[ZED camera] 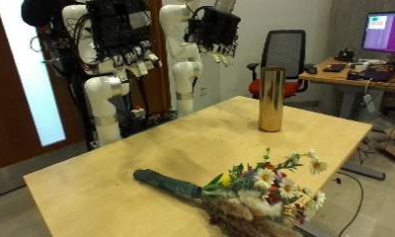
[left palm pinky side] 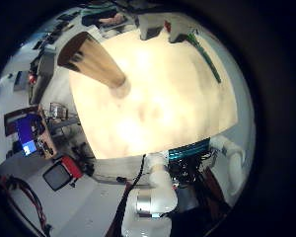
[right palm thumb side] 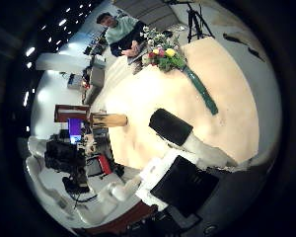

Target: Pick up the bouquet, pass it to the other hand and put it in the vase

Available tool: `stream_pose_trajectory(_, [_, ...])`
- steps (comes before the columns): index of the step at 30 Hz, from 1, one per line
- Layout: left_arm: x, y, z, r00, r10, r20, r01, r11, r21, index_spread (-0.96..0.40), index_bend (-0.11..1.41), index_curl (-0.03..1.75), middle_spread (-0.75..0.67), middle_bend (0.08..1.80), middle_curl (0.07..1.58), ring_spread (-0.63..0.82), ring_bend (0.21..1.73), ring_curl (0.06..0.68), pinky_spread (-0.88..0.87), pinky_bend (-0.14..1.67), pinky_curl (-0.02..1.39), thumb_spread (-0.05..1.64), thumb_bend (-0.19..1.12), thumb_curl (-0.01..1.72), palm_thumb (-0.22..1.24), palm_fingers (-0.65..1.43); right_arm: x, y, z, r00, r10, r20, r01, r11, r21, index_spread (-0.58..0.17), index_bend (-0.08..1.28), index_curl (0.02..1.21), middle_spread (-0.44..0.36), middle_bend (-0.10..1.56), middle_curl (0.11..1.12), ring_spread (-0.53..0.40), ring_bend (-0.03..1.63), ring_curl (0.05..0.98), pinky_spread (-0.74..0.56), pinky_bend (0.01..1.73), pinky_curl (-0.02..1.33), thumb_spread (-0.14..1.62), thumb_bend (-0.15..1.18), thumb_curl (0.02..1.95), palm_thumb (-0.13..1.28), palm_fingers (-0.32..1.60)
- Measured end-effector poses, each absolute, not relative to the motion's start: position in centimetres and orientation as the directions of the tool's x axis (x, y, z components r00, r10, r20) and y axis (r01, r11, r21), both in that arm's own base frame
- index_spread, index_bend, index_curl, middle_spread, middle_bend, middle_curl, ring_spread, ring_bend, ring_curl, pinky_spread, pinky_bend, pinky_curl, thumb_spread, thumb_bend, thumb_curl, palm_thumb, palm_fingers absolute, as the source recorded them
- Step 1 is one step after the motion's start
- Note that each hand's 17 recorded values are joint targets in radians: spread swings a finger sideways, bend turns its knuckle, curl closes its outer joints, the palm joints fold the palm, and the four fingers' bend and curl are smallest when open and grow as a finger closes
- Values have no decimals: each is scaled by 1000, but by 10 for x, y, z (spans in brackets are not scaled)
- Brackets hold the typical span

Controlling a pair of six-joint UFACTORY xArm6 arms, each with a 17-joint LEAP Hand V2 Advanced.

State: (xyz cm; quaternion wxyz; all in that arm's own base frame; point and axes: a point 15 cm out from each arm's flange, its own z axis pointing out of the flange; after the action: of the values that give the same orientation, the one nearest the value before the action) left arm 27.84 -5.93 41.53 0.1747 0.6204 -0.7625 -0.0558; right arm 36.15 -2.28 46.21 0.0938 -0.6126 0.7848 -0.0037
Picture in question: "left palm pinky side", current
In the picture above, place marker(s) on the golden cylinder vase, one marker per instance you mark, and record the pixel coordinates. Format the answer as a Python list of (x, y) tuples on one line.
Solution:
[(95, 62)]

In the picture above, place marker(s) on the wooden office desk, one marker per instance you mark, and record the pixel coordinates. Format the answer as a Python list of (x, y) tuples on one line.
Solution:
[(48, 140)]

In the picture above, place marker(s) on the computer monitor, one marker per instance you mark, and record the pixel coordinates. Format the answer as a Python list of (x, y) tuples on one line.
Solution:
[(26, 131)]

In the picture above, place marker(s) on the red black office chair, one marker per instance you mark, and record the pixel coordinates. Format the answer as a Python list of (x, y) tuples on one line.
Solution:
[(57, 176)]

